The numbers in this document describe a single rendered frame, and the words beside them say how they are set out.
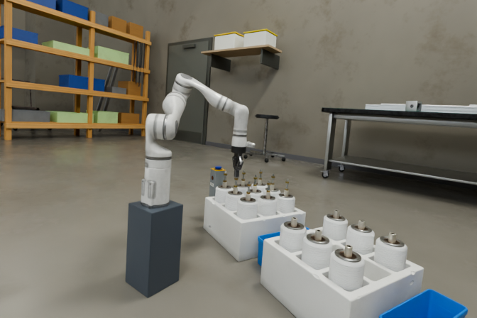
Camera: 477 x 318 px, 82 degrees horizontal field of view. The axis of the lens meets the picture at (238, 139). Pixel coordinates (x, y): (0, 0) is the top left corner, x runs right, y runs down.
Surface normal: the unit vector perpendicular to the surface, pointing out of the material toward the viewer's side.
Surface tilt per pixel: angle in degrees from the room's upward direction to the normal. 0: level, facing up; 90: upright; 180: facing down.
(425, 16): 90
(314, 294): 90
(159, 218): 90
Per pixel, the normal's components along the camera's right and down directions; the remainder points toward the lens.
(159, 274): 0.80, 0.11
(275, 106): -0.59, 0.03
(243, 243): 0.51, 0.11
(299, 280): -0.85, -0.02
